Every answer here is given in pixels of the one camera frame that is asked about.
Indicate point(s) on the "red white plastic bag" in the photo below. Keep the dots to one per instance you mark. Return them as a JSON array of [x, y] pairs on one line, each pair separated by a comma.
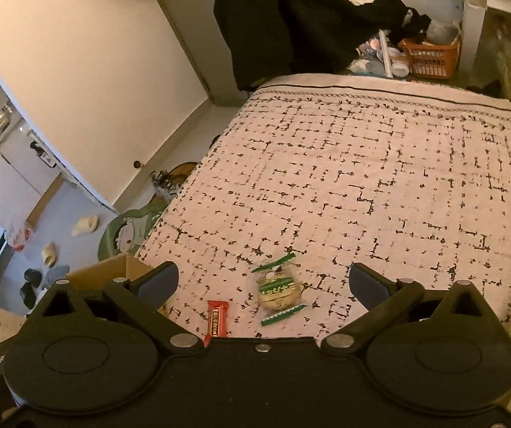
[[18, 235]]

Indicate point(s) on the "white kitchen cabinet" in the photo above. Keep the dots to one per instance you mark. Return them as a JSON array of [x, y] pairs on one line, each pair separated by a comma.
[[25, 174]]

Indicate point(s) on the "brown cardboard box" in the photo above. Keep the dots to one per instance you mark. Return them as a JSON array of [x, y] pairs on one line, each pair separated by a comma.
[[108, 269]]

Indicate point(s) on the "grey sneaker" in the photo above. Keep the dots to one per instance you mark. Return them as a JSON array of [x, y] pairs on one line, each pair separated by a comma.
[[167, 185]]

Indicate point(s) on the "black coat on rack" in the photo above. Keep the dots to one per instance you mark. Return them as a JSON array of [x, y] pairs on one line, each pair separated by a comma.
[[269, 38]]

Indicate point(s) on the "green cookie packet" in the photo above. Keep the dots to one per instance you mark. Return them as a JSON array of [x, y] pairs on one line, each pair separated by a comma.
[[279, 291]]

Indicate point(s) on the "orange plastic basket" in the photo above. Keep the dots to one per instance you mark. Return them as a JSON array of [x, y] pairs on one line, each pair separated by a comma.
[[431, 61]]

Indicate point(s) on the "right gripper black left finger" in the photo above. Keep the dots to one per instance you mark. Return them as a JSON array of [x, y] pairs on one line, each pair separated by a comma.
[[167, 334]]

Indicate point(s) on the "black slipper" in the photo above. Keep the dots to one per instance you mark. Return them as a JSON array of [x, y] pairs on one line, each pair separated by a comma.
[[32, 280]]

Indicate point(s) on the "white black patterned bedspread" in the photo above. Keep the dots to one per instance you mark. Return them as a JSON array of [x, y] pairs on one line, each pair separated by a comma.
[[411, 179]]

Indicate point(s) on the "grey door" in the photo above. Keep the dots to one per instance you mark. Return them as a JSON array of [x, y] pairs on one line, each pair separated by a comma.
[[196, 28]]

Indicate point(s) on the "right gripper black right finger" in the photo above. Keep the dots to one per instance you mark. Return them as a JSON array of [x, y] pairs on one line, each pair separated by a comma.
[[387, 302]]

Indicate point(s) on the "green cartoon floor mat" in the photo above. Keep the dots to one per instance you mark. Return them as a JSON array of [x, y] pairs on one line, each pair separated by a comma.
[[126, 233]]

